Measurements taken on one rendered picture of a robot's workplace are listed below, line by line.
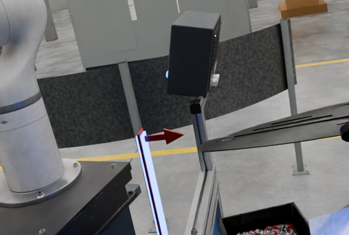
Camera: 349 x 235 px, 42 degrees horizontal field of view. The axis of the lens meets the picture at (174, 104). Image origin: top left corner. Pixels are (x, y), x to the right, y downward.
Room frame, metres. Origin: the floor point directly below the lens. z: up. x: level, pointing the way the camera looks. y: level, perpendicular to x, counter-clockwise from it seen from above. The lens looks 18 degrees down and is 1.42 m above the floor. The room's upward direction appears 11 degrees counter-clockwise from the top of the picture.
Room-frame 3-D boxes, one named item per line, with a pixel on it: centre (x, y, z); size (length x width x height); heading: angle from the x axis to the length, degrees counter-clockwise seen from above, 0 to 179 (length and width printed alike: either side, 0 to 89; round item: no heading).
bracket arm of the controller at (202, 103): (1.24, -0.08, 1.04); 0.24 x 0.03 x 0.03; 167
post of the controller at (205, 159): (1.14, -0.05, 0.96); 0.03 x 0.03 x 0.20; 77
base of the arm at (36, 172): (0.92, 0.32, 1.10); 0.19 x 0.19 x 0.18
